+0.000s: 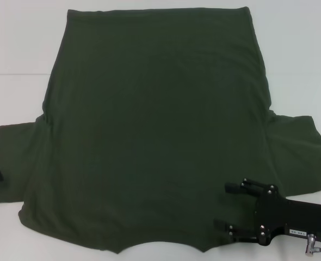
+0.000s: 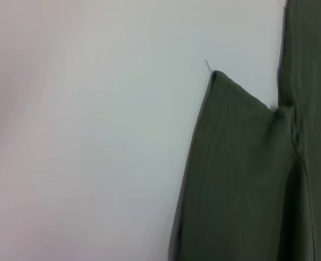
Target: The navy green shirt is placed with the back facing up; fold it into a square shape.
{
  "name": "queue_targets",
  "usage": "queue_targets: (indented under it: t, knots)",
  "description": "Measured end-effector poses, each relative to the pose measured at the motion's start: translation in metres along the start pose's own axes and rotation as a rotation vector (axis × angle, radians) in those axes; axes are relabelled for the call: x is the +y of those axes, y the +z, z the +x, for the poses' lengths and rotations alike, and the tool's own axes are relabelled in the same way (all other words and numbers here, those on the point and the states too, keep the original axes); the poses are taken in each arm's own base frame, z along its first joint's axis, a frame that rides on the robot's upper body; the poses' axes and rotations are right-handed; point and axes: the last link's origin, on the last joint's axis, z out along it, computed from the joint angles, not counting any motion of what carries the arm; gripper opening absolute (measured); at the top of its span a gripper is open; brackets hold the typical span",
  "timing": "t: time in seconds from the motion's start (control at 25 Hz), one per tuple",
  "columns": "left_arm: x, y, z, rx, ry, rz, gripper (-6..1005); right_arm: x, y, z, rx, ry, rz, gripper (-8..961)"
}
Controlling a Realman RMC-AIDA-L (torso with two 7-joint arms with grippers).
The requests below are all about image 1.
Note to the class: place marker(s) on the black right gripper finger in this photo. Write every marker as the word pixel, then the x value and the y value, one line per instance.
pixel 246 187
pixel 242 233

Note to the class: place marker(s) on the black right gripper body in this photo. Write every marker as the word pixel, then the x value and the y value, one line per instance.
pixel 291 217

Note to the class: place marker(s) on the dark green t-shirt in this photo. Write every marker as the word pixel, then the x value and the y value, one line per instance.
pixel 155 122

